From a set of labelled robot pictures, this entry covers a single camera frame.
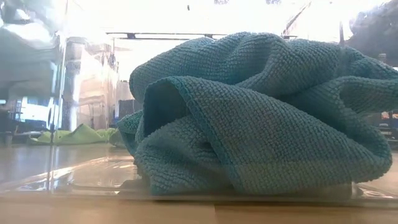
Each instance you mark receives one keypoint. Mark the long ceiling light fixture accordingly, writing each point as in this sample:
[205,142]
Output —
[130,35]

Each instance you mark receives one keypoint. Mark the bright green microfiber towel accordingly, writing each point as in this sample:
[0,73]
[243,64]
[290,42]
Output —
[81,135]

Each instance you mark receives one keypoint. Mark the large window dark frame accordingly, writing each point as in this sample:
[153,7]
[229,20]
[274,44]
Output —
[34,112]

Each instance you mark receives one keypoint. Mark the clear plastic bin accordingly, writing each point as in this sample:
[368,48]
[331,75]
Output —
[93,174]

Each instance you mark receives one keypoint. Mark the teal blue microfiber towel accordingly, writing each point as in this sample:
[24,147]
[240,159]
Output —
[248,130]

